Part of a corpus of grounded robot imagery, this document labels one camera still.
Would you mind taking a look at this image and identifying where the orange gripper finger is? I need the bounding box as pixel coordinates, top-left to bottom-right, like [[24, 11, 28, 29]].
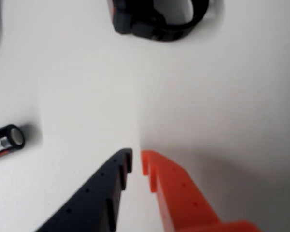
[[141, 149, 264, 232]]

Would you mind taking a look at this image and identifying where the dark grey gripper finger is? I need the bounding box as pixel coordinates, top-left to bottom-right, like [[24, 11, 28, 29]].
[[35, 148, 133, 232]]

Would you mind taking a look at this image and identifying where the black AA battery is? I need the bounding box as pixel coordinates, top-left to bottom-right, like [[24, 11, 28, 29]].
[[0, 124, 26, 163]]

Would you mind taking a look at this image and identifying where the black plastic ring clip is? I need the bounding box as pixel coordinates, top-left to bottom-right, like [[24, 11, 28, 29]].
[[107, 0, 210, 43]]

